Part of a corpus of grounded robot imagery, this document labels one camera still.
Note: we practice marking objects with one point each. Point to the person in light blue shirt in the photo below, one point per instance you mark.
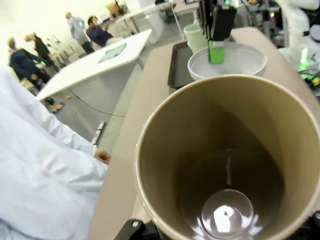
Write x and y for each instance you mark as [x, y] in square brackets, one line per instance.
[78, 30]

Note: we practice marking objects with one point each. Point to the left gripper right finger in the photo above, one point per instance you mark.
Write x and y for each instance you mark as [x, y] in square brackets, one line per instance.
[316, 225]

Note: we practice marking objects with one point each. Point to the white plastic bowl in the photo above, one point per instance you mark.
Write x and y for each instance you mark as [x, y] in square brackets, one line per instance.
[240, 62]

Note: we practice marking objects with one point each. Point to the grey metal equipment frame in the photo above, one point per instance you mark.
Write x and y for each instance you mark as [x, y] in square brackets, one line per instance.
[265, 22]

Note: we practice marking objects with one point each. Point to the beige plastic cup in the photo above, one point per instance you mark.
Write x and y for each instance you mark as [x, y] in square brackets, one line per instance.
[175, 130]

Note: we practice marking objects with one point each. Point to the person in white hoodie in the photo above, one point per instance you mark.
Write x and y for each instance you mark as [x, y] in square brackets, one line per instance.
[37, 175]

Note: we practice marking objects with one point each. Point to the person in black clothes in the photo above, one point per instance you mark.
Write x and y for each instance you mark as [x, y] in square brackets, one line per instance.
[41, 48]

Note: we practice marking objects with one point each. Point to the pale green plastic cup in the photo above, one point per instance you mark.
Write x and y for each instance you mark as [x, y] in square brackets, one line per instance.
[193, 37]

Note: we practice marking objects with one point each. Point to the person's left forearm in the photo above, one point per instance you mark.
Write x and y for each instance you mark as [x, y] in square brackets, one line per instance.
[75, 147]

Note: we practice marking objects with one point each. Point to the beige slipper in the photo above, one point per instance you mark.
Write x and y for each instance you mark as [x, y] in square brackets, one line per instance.
[58, 107]

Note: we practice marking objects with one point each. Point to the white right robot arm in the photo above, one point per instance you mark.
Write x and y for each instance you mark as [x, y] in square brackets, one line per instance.
[296, 17]

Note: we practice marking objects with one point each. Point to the cardboard box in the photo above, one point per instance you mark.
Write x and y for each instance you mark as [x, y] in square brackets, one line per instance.
[112, 7]

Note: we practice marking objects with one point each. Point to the person in dark blue jacket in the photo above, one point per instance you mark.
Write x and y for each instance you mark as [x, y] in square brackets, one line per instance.
[21, 62]

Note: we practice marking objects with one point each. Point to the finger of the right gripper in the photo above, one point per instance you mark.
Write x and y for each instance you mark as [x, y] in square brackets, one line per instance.
[205, 20]
[216, 53]

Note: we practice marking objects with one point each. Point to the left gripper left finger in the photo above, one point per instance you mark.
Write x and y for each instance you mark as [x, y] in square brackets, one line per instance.
[135, 230]

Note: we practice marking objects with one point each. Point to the person's left hand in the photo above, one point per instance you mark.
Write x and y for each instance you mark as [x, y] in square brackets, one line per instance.
[103, 156]

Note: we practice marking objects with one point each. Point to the person in navy sweater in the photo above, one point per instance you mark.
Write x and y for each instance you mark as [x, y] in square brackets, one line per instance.
[98, 35]

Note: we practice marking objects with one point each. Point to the large white table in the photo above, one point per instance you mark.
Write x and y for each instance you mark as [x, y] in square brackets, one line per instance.
[87, 70]

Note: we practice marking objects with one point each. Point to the dark brown serving tray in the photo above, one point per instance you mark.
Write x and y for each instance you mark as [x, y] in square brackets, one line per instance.
[178, 67]

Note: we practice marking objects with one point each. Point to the white round column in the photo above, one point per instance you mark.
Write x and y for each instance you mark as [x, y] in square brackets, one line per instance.
[152, 22]

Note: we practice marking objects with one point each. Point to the pale green cloth mat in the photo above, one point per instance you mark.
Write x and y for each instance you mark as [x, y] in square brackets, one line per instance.
[112, 53]

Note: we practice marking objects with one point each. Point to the white tube on floor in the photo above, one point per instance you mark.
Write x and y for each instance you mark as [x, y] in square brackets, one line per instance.
[99, 130]

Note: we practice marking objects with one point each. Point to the cluttered equipment with green lights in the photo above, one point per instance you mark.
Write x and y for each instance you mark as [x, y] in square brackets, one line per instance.
[307, 67]

